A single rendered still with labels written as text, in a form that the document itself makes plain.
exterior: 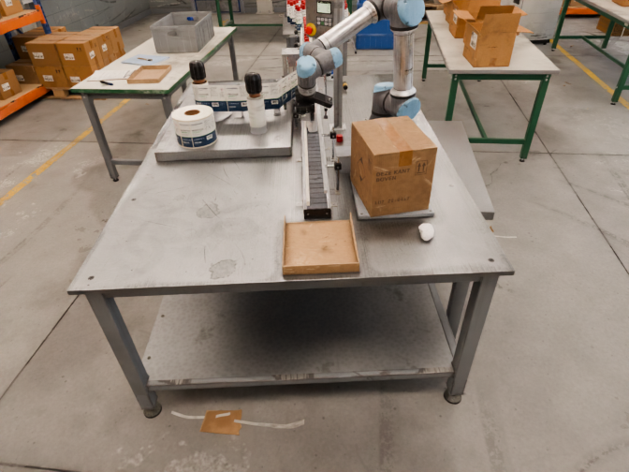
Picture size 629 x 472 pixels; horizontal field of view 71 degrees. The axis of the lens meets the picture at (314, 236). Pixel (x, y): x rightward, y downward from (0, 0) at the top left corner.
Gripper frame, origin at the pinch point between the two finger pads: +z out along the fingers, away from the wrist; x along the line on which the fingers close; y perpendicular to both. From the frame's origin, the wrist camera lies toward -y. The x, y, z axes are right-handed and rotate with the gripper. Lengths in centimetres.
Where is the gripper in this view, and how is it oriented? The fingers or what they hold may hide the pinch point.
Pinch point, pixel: (313, 120)
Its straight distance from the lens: 205.8
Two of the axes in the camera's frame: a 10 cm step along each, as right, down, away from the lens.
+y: -10.0, 0.4, -0.1
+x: 0.4, 9.2, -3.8
